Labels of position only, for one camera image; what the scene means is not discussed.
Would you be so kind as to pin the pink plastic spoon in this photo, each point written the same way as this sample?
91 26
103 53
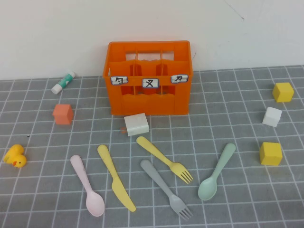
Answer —
95 205

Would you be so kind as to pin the orange plastic cutlery holder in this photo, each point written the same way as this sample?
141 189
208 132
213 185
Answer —
147 104

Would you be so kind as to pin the white charger plug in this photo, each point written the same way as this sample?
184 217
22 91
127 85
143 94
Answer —
136 124

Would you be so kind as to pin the white label reading 叉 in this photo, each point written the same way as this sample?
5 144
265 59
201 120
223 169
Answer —
150 83

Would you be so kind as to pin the yellow plastic fork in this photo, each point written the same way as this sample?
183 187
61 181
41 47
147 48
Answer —
154 150

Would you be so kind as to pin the white label reading 刀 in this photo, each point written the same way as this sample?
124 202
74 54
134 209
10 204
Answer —
179 78

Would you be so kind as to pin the white label reading 勺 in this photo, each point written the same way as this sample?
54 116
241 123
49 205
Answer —
119 80

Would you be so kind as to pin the grey grid table mat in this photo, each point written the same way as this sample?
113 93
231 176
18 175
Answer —
213 118

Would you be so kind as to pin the grey plastic fork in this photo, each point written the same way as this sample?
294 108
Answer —
156 178

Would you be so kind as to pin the yellow plastic knife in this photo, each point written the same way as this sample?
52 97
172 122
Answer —
121 190

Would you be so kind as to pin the salmon orange cube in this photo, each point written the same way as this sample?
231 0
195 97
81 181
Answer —
63 115

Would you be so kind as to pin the green plastic spoon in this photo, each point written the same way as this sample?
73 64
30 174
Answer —
207 190

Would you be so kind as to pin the white green glue stick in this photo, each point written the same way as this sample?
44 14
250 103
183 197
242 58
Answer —
63 82

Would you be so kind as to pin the white cube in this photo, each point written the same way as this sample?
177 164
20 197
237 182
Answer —
272 117

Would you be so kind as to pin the yellow cube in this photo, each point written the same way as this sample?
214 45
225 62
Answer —
283 92
270 154

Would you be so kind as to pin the yellow rubber duck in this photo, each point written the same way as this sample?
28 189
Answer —
15 156

